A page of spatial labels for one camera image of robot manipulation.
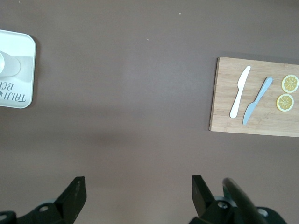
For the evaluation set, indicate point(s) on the bamboo cutting board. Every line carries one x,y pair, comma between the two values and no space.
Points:
222,126

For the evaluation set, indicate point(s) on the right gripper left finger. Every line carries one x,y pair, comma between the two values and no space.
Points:
70,200

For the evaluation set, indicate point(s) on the cream bear print tray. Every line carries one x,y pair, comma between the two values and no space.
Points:
28,46

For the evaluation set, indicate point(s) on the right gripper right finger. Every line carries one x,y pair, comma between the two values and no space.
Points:
203,205

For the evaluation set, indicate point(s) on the yellow lemon slice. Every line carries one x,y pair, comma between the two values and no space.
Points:
285,102
290,83

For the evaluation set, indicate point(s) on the white IKEA cup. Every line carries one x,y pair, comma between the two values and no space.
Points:
9,67

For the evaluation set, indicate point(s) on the grey plastic knife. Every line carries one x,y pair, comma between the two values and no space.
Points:
258,99

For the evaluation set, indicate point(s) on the white plastic knife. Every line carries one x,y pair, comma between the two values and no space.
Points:
240,92

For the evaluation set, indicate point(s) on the brown table mat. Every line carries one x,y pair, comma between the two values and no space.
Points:
140,93

